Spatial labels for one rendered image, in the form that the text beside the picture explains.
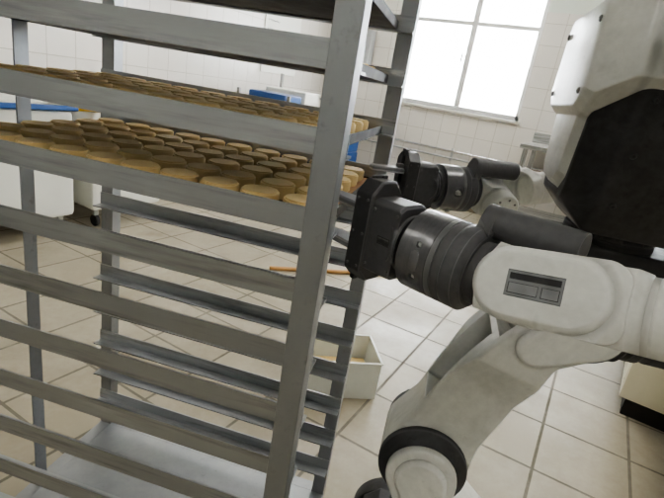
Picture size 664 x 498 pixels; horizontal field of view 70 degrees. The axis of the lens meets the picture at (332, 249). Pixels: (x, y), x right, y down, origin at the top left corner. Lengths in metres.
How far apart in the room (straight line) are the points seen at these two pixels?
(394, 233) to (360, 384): 1.41
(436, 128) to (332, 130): 5.25
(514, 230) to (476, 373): 0.33
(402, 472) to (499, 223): 0.47
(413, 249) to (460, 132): 5.19
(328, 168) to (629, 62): 0.33
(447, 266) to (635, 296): 0.15
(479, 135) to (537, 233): 5.14
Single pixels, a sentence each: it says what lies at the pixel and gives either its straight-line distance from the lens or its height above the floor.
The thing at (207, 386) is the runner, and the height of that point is 0.70.
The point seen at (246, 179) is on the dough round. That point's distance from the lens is 0.68.
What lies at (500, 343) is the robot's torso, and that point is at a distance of 0.72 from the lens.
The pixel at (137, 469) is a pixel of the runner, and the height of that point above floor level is 0.51.
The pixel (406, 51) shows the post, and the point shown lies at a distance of 0.94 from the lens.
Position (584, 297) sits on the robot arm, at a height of 0.99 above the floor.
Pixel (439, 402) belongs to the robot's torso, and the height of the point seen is 0.67.
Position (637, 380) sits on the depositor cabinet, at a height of 0.18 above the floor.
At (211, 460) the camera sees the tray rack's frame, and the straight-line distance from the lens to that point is 1.39.
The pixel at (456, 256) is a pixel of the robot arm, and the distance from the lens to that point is 0.46.
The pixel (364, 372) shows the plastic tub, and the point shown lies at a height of 0.12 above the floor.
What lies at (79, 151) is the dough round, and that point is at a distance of 0.75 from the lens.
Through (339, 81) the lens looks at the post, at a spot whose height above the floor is 1.12.
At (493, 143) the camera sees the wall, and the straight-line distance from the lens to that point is 5.57.
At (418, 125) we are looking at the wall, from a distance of 5.80.
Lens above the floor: 1.11
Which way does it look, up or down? 19 degrees down
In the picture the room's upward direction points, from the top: 10 degrees clockwise
